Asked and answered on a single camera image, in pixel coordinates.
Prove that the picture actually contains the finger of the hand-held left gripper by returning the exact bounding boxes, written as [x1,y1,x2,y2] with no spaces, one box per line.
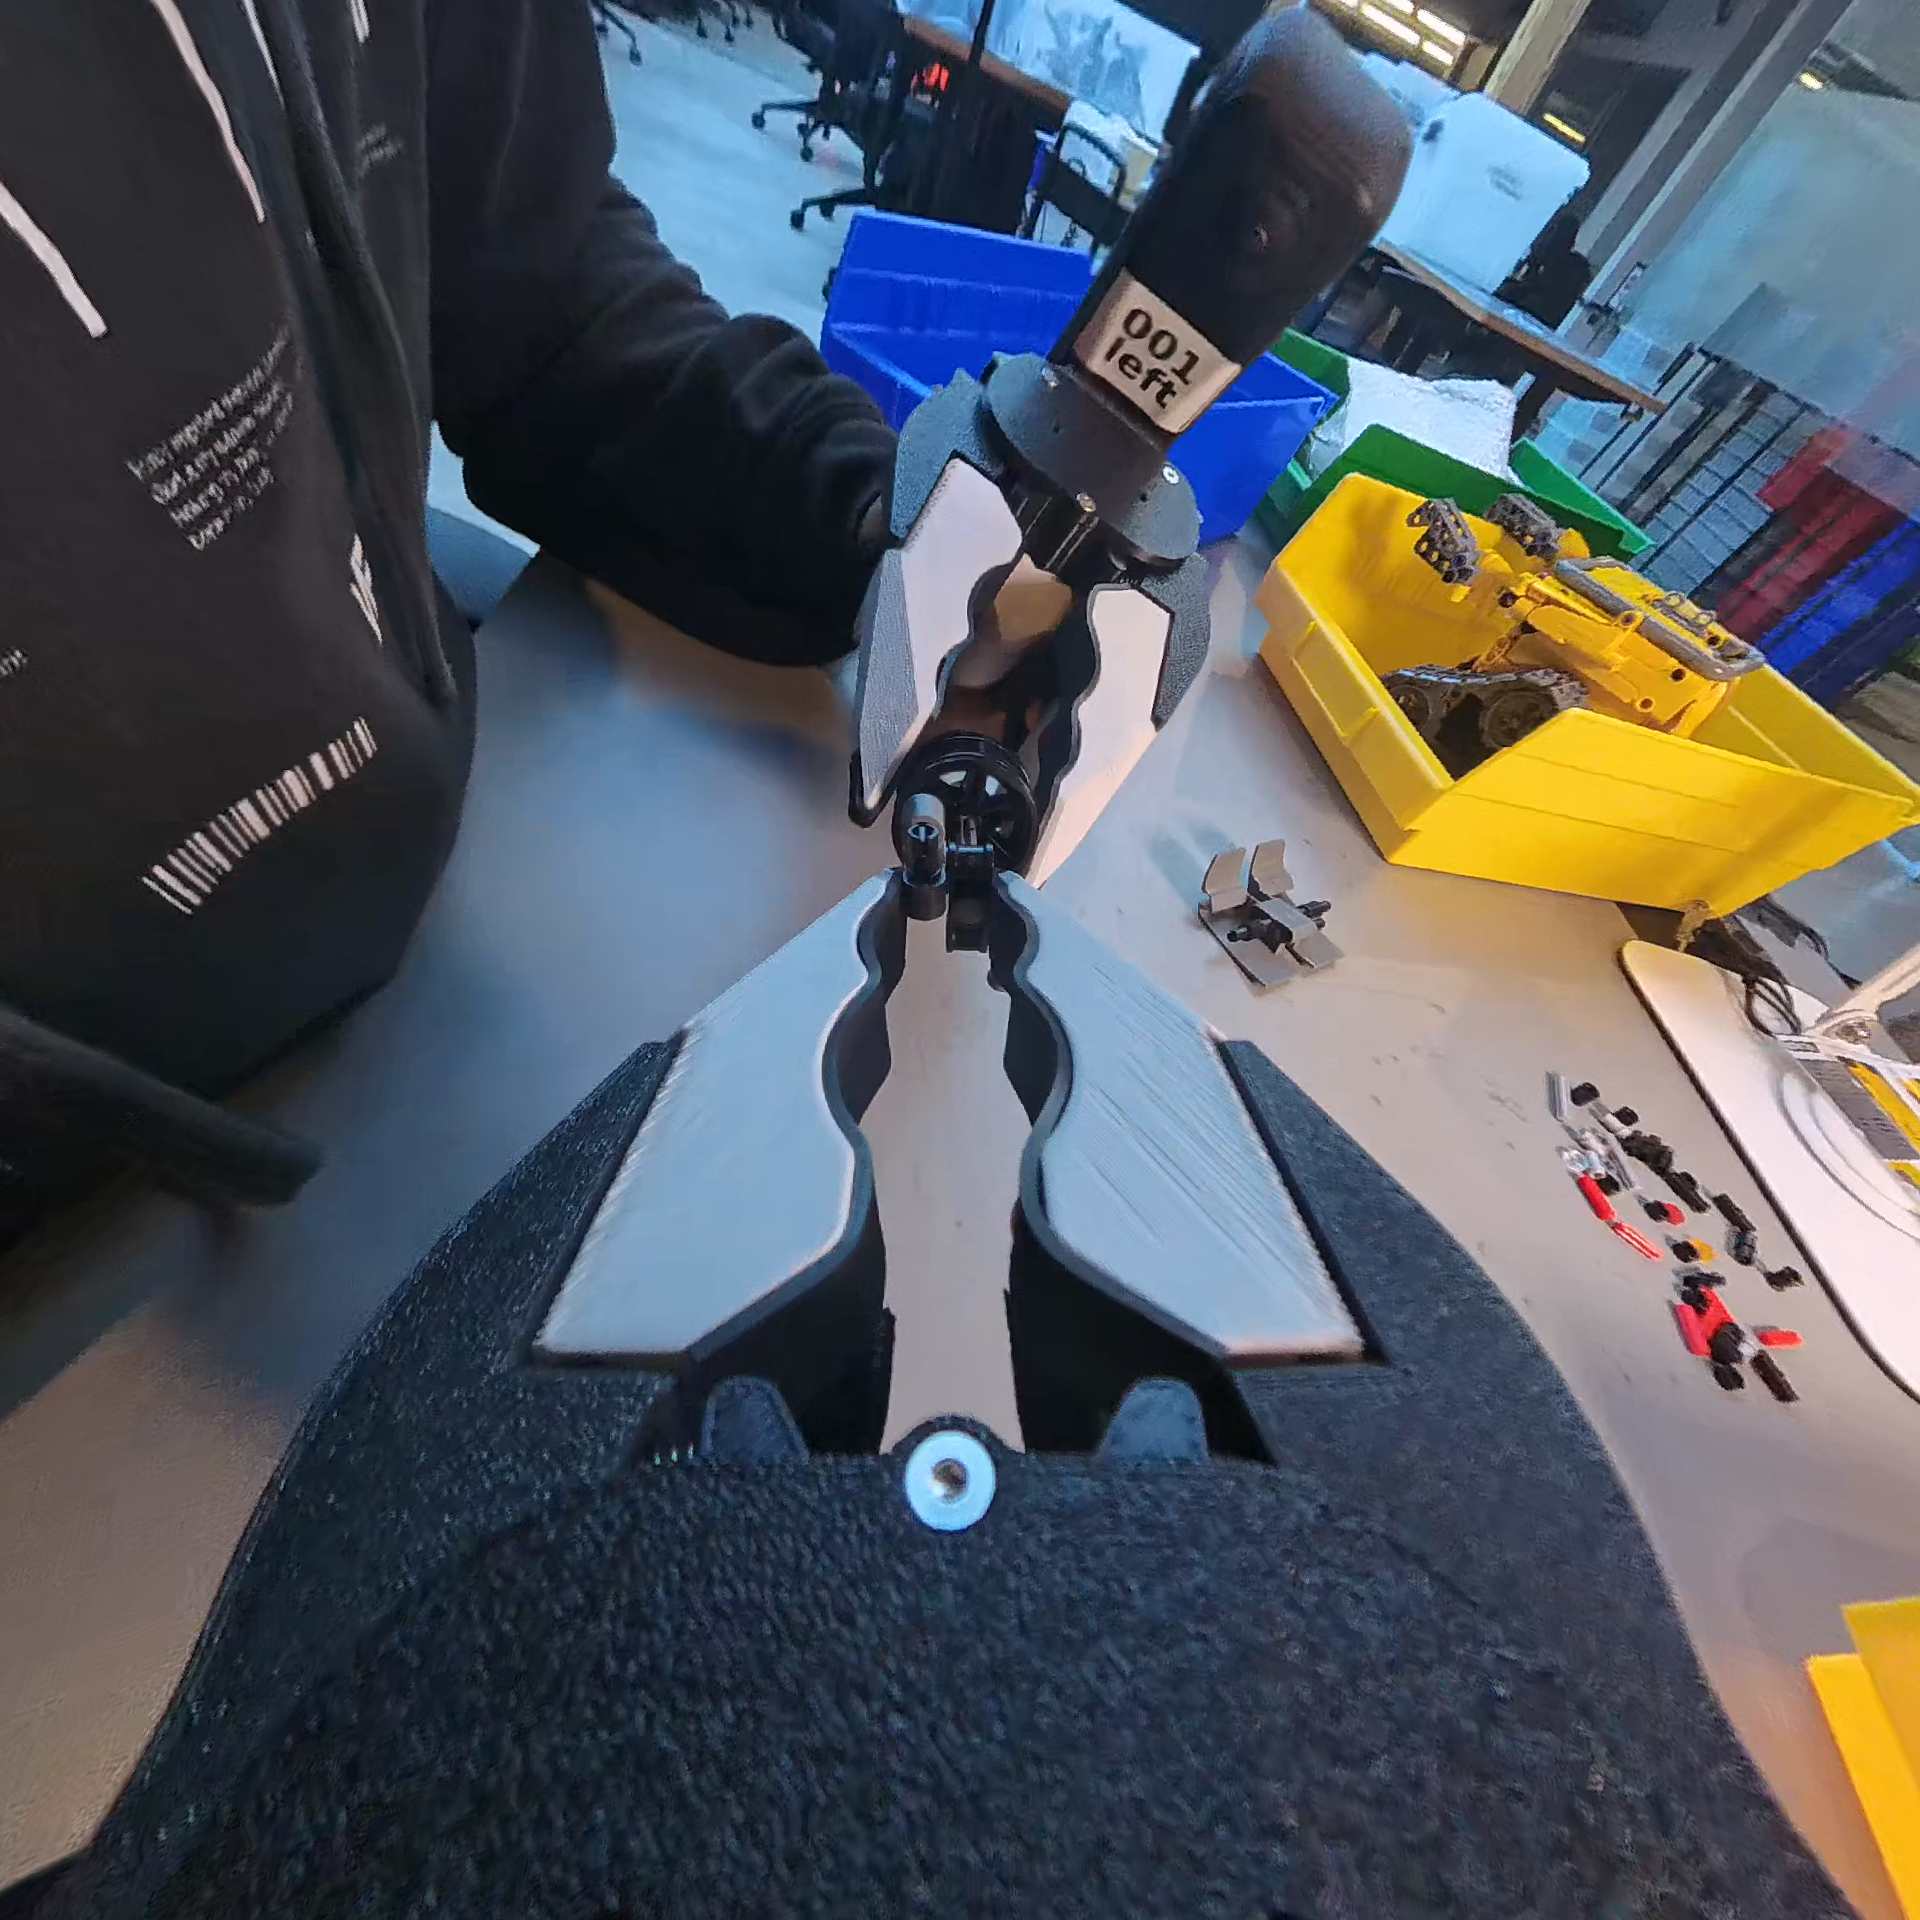
[852,458,1040,827]
[1027,584,1182,886]

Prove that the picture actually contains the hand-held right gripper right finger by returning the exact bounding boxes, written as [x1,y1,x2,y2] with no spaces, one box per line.
[990,873,1366,1449]

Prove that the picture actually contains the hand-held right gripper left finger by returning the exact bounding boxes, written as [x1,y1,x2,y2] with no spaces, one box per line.
[535,873,909,1453]

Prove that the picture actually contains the black toy wheel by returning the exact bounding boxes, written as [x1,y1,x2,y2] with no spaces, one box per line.
[891,737,1040,875]

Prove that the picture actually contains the small black grey brick assembly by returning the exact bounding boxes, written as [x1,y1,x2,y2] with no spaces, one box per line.
[895,803,1003,953]

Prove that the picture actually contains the person's left forearm black sleeve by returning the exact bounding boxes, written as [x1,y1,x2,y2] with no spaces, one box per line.
[451,269,902,670]

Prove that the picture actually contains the background wooden desk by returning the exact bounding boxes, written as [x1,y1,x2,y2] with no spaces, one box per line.
[1350,240,1667,436]

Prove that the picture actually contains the black utility cart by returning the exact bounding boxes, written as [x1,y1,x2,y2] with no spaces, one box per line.
[1027,118,1164,256]

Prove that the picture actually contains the clear plastic storage tub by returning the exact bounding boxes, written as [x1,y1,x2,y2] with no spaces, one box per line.
[983,0,1202,138]

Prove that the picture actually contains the white storage box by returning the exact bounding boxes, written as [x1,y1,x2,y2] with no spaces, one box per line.
[1380,93,1592,294]

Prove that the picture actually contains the grey panel brick assembly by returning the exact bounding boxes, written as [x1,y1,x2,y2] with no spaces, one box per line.
[1198,838,1344,990]

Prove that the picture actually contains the blue plastic bin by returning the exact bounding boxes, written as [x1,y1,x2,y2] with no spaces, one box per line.
[822,211,1338,544]

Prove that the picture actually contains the bubble wrap sheet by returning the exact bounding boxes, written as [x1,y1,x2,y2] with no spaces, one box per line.
[1306,356,1524,483]

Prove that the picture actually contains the green plastic bin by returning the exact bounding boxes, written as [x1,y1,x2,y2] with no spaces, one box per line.
[1258,329,1652,560]

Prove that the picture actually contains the black office chair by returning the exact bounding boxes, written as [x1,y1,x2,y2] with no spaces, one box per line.
[749,0,902,234]

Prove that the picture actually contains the grey office chair seat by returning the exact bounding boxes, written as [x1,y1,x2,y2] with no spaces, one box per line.
[428,508,535,628]

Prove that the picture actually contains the yellow toy robot model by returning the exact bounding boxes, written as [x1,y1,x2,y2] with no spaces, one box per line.
[1380,491,1770,781]

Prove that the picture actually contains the pile of small toy bricks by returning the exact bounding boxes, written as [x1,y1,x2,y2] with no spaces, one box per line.
[1547,1073,1806,1404]

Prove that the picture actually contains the yellow plastic bin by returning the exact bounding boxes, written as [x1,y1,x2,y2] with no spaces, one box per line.
[1808,1597,1920,1920]
[1258,472,1920,916]

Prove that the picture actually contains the white book stand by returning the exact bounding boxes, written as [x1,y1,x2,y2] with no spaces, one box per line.
[1620,938,1920,1404]

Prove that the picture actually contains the yellow sticker sheet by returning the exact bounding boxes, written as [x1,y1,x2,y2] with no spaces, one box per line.
[1792,1043,1920,1186]

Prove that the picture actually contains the red and blue stacked bins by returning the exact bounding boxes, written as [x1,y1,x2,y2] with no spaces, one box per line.
[1710,427,1920,707]

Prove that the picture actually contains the person's black printed hoodie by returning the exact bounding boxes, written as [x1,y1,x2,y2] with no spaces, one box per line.
[0,0,624,1249]

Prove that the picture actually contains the black cable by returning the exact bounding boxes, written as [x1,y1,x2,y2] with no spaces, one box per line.
[1670,896,1824,1038]

